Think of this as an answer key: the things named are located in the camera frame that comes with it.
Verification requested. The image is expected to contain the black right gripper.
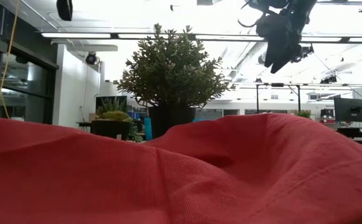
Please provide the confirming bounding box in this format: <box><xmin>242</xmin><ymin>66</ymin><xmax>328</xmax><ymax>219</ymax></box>
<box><xmin>255</xmin><ymin>9</ymin><xmax>303</xmax><ymax>74</ymax></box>

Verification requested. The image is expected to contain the black ceiling spotlight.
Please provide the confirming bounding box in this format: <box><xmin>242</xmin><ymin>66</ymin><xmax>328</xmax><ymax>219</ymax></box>
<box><xmin>291</xmin><ymin>45</ymin><xmax>315</xmax><ymax>64</ymax></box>
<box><xmin>320</xmin><ymin>75</ymin><xmax>338</xmax><ymax>85</ymax></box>

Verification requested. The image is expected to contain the long ceiling light fixture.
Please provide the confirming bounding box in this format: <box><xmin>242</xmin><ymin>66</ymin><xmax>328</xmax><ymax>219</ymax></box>
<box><xmin>40</xmin><ymin>32</ymin><xmax>362</xmax><ymax>44</ymax></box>

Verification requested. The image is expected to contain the small background plant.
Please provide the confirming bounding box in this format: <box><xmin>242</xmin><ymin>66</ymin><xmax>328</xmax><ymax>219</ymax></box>
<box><xmin>295</xmin><ymin>109</ymin><xmax>312</xmax><ymax>119</ymax></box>

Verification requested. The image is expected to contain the black computer monitor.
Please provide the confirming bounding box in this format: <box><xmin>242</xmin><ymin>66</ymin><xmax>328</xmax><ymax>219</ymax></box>
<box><xmin>333</xmin><ymin>96</ymin><xmax>362</xmax><ymax>123</ymax></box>
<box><xmin>95</xmin><ymin>95</ymin><xmax>128</xmax><ymax>110</ymax></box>

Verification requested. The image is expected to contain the dark office desk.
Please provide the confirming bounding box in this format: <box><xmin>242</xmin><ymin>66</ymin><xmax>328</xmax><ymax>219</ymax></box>
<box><xmin>336</xmin><ymin>126</ymin><xmax>362</xmax><ymax>141</ymax></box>

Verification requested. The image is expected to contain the bushy potted plant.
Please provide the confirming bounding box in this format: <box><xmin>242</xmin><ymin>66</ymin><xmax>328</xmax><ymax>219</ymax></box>
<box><xmin>114</xmin><ymin>23</ymin><xmax>236</xmax><ymax>139</ymax></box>

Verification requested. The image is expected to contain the potted succulent plant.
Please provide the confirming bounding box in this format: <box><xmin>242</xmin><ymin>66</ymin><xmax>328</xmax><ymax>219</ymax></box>
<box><xmin>90</xmin><ymin>96</ymin><xmax>144</xmax><ymax>143</ymax></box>

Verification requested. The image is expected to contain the red cloth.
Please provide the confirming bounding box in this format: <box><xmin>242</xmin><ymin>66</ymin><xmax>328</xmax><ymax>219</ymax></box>
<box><xmin>0</xmin><ymin>113</ymin><xmax>362</xmax><ymax>224</ymax></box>

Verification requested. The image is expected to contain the black metal frame stand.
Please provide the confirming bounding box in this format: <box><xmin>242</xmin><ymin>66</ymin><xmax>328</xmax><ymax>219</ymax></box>
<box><xmin>255</xmin><ymin>82</ymin><xmax>302</xmax><ymax>114</ymax></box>

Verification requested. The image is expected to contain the round security camera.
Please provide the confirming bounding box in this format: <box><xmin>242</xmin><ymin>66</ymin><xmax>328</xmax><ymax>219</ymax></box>
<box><xmin>85</xmin><ymin>52</ymin><xmax>99</xmax><ymax>66</ymax></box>

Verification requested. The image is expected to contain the yellow cable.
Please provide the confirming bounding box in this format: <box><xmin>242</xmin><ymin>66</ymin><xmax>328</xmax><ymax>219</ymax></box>
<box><xmin>0</xmin><ymin>0</ymin><xmax>21</xmax><ymax>119</ymax></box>

